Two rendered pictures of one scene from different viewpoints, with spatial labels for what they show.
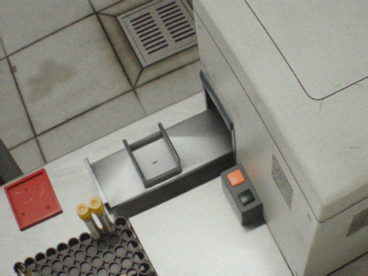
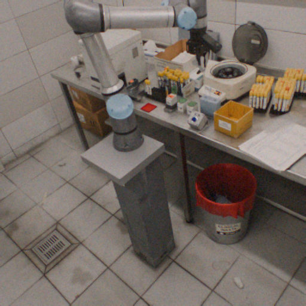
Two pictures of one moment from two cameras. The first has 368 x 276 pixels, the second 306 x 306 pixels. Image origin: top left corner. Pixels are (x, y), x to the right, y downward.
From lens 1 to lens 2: 197 cm
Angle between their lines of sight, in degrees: 64
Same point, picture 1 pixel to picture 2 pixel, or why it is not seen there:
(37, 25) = (51, 298)
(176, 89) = (79, 230)
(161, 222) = not seen: hidden behind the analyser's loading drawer
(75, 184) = (141, 104)
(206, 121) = not seen: hidden behind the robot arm
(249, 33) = (115, 42)
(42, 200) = (147, 106)
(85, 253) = (156, 94)
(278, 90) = (124, 37)
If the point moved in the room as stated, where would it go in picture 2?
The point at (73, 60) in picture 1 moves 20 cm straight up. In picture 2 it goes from (70, 271) to (60, 253)
